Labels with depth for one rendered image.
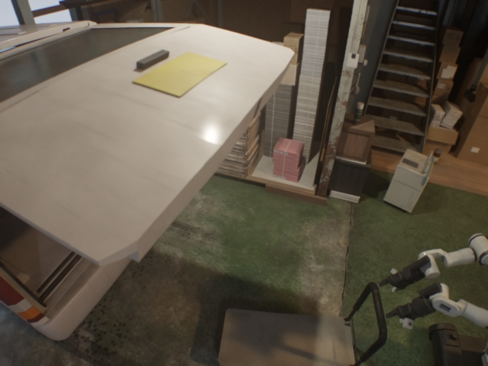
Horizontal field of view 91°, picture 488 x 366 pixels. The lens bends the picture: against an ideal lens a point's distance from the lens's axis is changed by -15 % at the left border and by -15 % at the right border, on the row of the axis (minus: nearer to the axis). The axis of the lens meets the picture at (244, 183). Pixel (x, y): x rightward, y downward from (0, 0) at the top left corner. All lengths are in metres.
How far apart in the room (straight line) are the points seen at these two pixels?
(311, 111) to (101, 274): 2.44
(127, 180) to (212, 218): 2.32
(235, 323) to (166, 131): 1.58
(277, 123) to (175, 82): 2.42
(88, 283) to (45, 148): 1.45
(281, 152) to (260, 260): 1.13
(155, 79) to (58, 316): 1.56
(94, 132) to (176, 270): 1.96
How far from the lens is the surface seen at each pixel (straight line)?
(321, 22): 2.83
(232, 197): 3.04
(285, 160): 3.00
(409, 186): 3.12
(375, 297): 1.63
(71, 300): 2.02
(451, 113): 4.42
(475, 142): 4.59
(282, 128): 3.23
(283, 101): 3.09
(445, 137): 4.48
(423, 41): 4.84
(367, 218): 3.09
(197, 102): 0.79
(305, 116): 3.12
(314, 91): 2.99
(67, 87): 0.91
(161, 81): 0.89
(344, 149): 2.84
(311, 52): 2.89
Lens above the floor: 2.09
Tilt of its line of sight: 40 degrees down
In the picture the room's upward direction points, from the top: straight up
